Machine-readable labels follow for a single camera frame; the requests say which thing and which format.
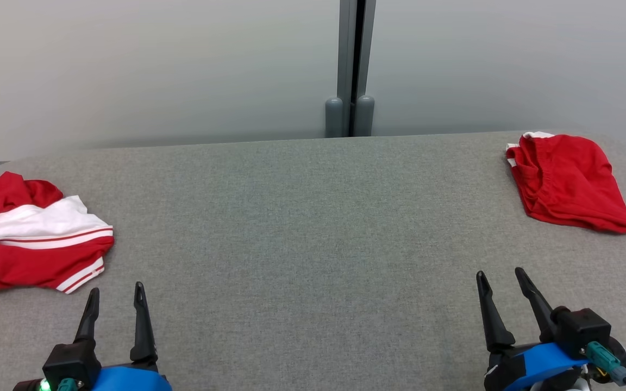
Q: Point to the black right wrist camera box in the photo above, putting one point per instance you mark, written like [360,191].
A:
[582,328]

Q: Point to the red shorts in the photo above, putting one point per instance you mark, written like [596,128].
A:
[568,179]

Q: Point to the red white striped shirt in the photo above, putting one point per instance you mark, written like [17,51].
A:
[25,255]

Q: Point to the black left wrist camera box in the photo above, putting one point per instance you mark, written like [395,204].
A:
[71,358]

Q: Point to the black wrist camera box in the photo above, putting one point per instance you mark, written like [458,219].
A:
[582,328]
[71,358]

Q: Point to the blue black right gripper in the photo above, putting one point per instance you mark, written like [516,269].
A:
[536,361]

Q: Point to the grey partition post with feet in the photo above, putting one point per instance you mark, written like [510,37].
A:
[350,65]

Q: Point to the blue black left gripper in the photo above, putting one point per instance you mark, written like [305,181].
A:
[133,379]

